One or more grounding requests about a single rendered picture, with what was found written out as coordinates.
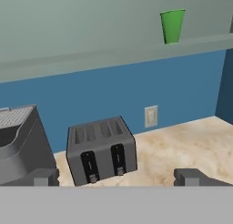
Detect pale green wall cabinet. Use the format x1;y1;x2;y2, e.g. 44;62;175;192
0;0;233;85

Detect dark grey coffee machine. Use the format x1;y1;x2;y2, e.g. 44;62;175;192
0;104;58;186

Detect pale wall socket plate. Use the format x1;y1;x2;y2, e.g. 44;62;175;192
144;105;159;129

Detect green cup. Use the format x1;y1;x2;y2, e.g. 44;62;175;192
159;8;187;46

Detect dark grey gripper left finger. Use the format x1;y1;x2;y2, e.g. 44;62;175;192
3;168;60;187

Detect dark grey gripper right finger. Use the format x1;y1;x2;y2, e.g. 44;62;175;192
173;168;233;187

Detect grey four-slot toaster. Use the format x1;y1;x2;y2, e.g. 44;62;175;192
66;116;138;187

